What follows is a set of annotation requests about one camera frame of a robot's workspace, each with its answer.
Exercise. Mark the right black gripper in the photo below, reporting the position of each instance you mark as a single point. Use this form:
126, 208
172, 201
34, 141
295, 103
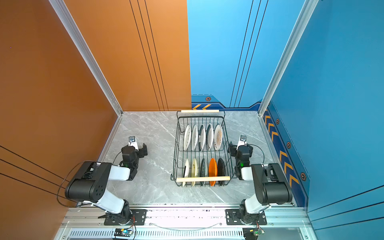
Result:
232, 149

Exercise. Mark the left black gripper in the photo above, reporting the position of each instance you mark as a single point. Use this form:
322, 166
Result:
142, 150

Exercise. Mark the black wire dish rack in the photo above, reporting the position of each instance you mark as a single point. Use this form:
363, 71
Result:
201, 118

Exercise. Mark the cream plate black floral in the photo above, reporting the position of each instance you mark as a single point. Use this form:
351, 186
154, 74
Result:
186, 169

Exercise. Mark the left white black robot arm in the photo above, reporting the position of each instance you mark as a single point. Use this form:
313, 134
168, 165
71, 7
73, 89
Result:
89, 185

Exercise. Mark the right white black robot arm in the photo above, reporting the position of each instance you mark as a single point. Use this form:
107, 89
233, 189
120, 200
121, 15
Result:
270, 184

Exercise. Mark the white plate orange sunburst pattern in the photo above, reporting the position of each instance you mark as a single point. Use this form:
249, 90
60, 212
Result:
218, 137

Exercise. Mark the white plate green rim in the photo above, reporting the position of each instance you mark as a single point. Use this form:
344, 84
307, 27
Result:
195, 137
187, 137

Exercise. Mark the white plate green rim front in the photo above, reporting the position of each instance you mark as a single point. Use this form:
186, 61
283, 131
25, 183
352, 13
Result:
187, 137

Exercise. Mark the green circuit board left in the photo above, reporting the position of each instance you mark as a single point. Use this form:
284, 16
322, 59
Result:
124, 234

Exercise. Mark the circuit board right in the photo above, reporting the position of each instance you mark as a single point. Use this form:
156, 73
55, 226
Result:
252, 234

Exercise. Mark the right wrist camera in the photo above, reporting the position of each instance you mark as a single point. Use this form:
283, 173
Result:
242, 141

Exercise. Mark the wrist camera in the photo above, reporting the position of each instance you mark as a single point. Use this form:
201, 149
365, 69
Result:
242, 141
132, 141

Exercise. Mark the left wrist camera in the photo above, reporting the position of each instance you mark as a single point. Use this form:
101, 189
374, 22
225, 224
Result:
132, 141

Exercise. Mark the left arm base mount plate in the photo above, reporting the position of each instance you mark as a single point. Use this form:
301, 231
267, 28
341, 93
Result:
138, 216

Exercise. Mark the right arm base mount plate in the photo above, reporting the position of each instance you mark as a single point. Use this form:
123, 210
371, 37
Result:
233, 217

